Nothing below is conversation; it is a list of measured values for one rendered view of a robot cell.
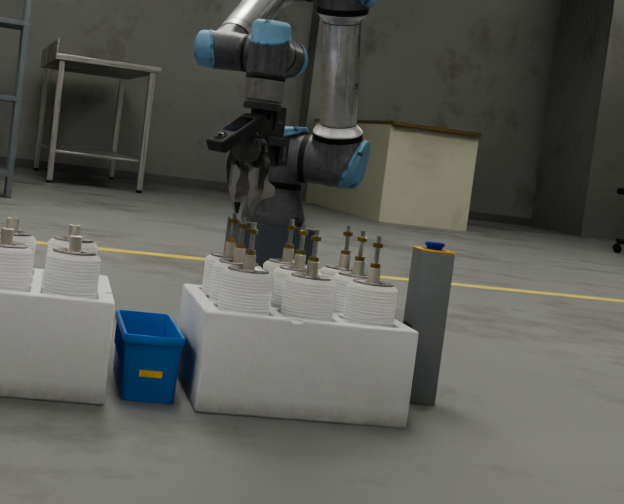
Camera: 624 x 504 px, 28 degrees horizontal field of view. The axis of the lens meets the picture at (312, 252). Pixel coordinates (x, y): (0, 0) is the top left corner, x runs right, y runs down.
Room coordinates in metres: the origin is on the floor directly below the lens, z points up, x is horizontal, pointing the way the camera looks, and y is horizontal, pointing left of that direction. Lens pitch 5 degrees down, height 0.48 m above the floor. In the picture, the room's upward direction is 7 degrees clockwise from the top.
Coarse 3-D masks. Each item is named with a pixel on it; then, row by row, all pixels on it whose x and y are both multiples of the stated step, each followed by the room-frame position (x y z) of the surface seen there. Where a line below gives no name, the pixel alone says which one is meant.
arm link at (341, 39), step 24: (312, 0) 2.80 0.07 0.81; (336, 0) 2.76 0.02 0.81; (360, 0) 2.75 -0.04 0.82; (336, 24) 2.79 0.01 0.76; (360, 24) 2.82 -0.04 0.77; (336, 48) 2.80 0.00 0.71; (336, 72) 2.82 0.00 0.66; (336, 96) 2.84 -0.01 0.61; (336, 120) 2.85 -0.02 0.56; (312, 144) 2.90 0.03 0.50; (336, 144) 2.85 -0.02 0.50; (360, 144) 2.88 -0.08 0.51; (312, 168) 2.89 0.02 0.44; (336, 168) 2.87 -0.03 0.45; (360, 168) 2.89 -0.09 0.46
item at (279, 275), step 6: (276, 270) 2.39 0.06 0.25; (282, 270) 2.38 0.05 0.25; (288, 270) 2.37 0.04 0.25; (276, 276) 2.38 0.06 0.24; (282, 276) 2.37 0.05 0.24; (276, 282) 2.38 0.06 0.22; (282, 282) 2.37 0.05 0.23; (276, 288) 2.38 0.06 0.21; (282, 288) 2.37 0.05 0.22; (276, 294) 2.37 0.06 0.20; (282, 294) 2.37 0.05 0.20; (276, 300) 2.37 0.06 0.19; (276, 306) 2.37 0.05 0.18
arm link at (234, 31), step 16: (256, 0) 2.63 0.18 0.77; (272, 0) 2.66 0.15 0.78; (288, 0) 2.77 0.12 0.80; (304, 0) 2.81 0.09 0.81; (240, 16) 2.56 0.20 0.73; (256, 16) 2.59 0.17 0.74; (272, 16) 2.66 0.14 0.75; (208, 32) 2.50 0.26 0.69; (224, 32) 2.50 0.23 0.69; (240, 32) 2.52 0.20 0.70; (208, 48) 2.49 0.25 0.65; (224, 48) 2.48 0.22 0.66; (240, 48) 2.47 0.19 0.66; (208, 64) 2.50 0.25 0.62; (224, 64) 2.49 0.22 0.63; (240, 64) 2.48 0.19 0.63
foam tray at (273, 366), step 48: (192, 288) 2.48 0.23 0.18; (192, 336) 2.32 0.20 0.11; (240, 336) 2.19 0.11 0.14; (288, 336) 2.21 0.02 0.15; (336, 336) 2.22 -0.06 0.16; (384, 336) 2.24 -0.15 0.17; (192, 384) 2.24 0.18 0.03; (240, 384) 2.19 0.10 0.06; (288, 384) 2.21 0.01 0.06; (336, 384) 2.23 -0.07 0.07; (384, 384) 2.25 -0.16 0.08
